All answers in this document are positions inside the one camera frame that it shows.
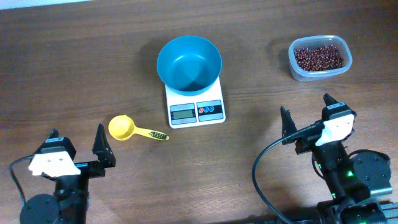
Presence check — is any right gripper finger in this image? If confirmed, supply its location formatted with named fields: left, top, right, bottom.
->
left=322, top=93, right=357, bottom=137
left=280, top=106, right=298, bottom=139

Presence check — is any white digital kitchen scale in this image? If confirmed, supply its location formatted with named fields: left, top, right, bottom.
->
left=165, top=78, right=226, bottom=129

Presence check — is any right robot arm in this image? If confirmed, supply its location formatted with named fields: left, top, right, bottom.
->
left=280, top=94, right=394, bottom=223

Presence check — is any blue plastic bowl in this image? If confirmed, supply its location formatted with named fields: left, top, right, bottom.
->
left=156, top=35, right=223, bottom=96

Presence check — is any yellow measuring scoop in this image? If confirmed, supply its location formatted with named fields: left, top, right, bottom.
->
left=108, top=115, right=169, bottom=141

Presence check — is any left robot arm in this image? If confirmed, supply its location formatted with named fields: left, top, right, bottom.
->
left=19, top=124, right=116, bottom=223

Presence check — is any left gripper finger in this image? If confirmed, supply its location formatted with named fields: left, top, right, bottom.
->
left=92, top=123, right=116, bottom=168
left=34, top=129, right=76, bottom=160

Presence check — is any clear plastic bean container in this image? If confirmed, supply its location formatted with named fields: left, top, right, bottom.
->
left=288, top=35, right=353, bottom=82

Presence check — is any red beans pile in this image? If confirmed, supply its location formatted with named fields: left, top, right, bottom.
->
left=294, top=45, right=344, bottom=72

